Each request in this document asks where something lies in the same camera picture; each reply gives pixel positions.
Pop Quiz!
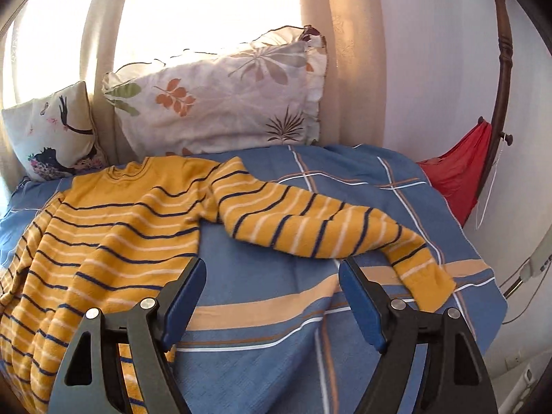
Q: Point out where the yellow striped knit sweater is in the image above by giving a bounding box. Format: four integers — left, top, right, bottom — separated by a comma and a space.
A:
1, 156, 456, 413

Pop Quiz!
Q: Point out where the white power strip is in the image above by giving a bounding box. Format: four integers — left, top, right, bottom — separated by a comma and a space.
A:
519, 226, 552, 283

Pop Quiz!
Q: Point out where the red cloth bag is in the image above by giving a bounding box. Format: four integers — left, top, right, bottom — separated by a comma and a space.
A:
417, 118, 492, 226

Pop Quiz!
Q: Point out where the lady silhouette print cushion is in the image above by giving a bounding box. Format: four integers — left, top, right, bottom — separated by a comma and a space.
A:
2, 81, 108, 181

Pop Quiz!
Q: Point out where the dark wooden coat stand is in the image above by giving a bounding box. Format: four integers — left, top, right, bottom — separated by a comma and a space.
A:
477, 0, 514, 196

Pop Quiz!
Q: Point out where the floral leaf print pillow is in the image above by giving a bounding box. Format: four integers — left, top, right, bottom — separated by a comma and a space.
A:
102, 25, 327, 158

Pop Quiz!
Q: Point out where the beige window curtain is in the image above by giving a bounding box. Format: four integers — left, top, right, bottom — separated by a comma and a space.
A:
0, 0, 388, 169

